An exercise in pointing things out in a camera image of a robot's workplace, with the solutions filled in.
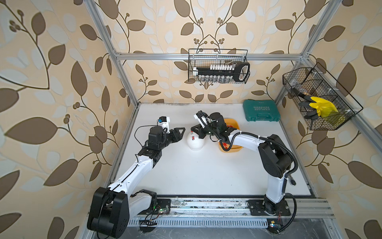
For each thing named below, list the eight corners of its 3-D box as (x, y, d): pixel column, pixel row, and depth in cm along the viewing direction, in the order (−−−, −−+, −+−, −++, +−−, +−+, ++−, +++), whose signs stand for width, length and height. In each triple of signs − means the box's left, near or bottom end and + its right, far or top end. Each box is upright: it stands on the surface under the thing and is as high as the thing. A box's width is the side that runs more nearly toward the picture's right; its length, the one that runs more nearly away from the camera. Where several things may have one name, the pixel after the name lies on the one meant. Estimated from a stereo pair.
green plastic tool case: (246, 122, 111) (248, 117, 107) (241, 104, 123) (243, 99, 119) (280, 122, 111) (283, 117, 107) (271, 104, 123) (274, 99, 119)
